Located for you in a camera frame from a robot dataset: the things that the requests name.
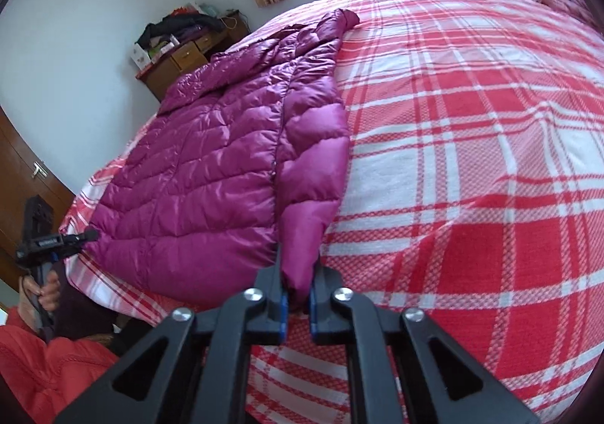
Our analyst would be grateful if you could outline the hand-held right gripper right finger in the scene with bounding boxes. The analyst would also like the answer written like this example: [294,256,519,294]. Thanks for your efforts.
[309,259,541,424]

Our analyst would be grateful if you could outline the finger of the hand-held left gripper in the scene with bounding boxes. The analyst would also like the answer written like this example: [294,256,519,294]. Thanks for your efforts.
[59,227,101,256]

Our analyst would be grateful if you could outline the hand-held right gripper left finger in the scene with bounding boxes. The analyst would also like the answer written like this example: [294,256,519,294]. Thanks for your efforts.
[54,245,290,424]

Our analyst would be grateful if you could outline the magenta puffer jacket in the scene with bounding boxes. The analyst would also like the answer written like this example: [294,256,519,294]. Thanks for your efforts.
[85,8,362,307]

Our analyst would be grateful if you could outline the pile of dark clothes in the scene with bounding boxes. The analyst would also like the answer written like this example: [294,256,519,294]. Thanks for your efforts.
[142,14,226,48]

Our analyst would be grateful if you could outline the person's left hand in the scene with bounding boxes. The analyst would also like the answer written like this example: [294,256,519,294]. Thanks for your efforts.
[19,270,61,312]

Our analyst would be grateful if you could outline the brown wooden door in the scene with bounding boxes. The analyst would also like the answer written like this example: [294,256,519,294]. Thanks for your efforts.
[0,108,76,293]

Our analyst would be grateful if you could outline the person's red clothing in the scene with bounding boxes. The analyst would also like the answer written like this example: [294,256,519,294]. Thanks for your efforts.
[0,306,122,424]

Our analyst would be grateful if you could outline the white cardboard box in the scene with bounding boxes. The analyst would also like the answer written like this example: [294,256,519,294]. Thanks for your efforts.
[131,44,153,73]

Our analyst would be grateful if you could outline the wooden desk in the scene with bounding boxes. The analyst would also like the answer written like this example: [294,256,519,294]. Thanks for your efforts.
[136,14,251,101]

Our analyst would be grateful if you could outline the bed with red plaid sheet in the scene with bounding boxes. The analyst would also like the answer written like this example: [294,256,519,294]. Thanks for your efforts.
[61,0,604,424]

